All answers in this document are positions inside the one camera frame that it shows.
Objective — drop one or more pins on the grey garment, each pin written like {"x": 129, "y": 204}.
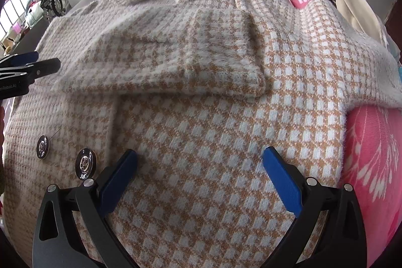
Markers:
{"x": 394, "y": 48}

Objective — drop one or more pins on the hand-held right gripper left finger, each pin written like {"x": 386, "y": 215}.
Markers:
{"x": 119, "y": 180}

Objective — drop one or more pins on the pink floral blanket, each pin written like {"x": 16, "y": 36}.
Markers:
{"x": 370, "y": 161}

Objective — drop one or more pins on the beige garment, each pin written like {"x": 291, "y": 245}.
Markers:
{"x": 355, "y": 7}

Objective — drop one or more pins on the checked fuzzy coat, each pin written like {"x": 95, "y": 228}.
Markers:
{"x": 201, "y": 130}

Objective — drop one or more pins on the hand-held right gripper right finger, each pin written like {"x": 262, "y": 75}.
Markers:
{"x": 282, "y": 180}

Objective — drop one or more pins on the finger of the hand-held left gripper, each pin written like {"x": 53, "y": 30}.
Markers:
{"x": 22, "y": 58}
{"x": 47, "y": 67}

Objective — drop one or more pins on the white bag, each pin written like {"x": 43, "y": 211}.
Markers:
{"x": 33, "y": 13}

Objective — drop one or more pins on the metal railing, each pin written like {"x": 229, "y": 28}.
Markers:
{"x": 15, "y": 7}

